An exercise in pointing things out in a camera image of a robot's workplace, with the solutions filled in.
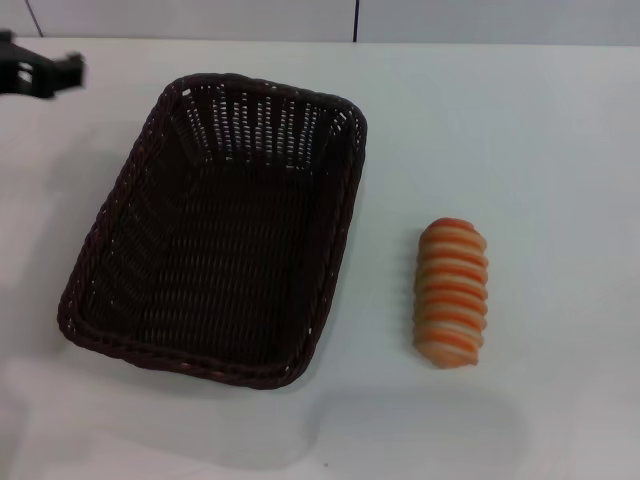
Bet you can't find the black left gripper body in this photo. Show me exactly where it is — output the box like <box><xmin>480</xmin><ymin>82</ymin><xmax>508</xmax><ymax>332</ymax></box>
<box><xmin>0</xmin><ymin>29</ymin><xmax>57</xmax><ymax>100</ymax></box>

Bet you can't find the orange striped spiral bread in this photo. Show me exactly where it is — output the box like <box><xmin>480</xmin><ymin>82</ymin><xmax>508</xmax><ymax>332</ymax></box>
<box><xmin>411</xmin><ymin>216</ymin><xmax>490</xmax><ymax>370</ymax></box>

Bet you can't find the dark brown woven basket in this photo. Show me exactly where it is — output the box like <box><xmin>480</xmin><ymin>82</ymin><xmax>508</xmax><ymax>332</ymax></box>
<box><xmin>56</xmin><ymin>72</ymin><xmax>371</xmax><ymax>391</ymax></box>

